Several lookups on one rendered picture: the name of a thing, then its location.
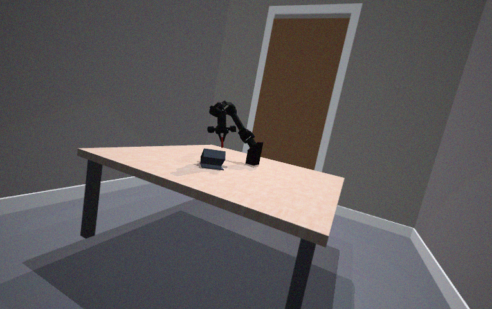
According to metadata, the blue-grey sloped panel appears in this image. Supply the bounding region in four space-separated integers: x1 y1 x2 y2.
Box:
200 148 226 170

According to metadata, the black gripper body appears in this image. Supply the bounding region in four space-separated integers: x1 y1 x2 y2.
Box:
208 118 236 133

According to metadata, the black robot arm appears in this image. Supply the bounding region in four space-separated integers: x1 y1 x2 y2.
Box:
209 101 256 148

